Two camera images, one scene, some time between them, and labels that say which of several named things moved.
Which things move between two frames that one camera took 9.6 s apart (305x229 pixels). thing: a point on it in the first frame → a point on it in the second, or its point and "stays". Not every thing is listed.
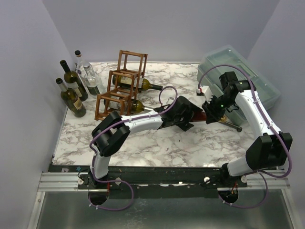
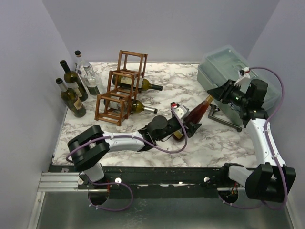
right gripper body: [210, 111] → [225, 89]
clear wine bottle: [79, 65] stays
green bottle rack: [137, 106] stays
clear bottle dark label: [92, 80] stays
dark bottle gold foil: [223, 119] → [196, 116]
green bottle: [70, 98] stays
